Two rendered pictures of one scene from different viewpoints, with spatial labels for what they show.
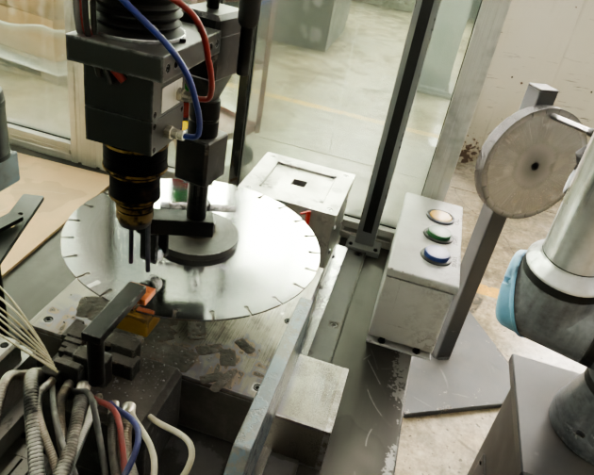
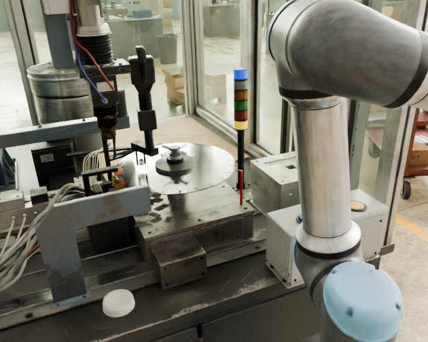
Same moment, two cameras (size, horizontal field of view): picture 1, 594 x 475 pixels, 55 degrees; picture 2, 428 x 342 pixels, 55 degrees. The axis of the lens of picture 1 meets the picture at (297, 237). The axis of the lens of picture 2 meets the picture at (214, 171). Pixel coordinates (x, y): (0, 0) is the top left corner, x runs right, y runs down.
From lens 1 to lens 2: 0.82 m
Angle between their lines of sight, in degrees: 51
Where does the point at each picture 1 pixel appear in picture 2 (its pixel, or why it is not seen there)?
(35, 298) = not seen: hidden behind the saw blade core
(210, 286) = (149, 180)
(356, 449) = (189, 294)
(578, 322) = (309, 270)
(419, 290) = (278, 233)
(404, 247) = (295, 209)
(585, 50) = not seen: outside the picture
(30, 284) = not seen: hidden behind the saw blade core
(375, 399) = (228, 284)
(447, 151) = (384, 163)
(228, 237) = (182, 167)
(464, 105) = (391, 129)
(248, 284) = (163, 184)
